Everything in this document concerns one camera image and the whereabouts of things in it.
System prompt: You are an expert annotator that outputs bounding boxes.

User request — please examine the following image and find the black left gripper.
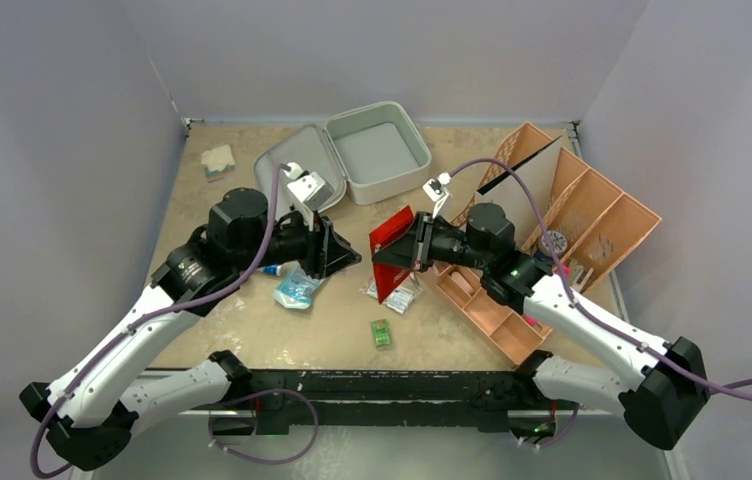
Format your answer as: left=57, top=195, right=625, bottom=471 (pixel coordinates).
left=235, top=201, right=360, bottom=278

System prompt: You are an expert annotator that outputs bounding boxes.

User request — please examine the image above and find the red fabric pouch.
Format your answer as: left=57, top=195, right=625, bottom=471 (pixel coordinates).
left=369, top=206, right=417, bottom=304

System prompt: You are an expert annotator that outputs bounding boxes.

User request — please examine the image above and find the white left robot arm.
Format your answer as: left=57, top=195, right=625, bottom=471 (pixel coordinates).
left=19, top=188, right=361, bottom=471

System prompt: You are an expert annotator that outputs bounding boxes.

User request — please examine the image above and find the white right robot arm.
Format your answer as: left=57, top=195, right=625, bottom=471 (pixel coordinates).
left=409, top=203, right=711, bottom=450

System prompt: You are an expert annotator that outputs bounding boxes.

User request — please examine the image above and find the grey open medicine case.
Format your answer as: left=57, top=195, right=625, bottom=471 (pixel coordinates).
left=253, top=101, right=432, bottom=211

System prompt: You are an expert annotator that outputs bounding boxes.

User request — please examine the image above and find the clear bag of sachets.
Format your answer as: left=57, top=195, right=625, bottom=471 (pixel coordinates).
left=360, top=274, right=423, bottom=315

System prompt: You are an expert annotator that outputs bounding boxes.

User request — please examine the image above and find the blue clear wipes packet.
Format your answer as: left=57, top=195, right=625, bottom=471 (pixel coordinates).
left=272, top=265, right=324, bottom=310

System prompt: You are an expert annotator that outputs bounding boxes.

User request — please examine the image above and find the white bottle blue label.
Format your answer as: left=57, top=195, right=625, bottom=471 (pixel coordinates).
left=260, top=264, right=285, bottom=277

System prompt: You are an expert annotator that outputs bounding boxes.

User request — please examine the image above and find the small green box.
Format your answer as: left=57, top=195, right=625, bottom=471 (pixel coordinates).
left=370, top=319, right=393, bottom=348

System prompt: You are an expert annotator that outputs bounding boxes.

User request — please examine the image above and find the white sponge pad stack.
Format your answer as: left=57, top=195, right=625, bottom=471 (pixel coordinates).
left=200, top=144, right=236, bottom=183

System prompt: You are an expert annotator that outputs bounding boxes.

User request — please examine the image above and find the peach plastic desk organizer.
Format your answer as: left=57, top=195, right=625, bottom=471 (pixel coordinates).
left=413, top=121, right=663, bottom=368

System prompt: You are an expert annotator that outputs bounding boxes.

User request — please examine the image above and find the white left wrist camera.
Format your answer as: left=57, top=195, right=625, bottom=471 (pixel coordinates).
left=281, top=162, right=335, bottom=231

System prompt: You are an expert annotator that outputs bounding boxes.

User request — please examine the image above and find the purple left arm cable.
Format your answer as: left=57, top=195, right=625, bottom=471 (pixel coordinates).
left=30, top=163, right=320, bottom=480

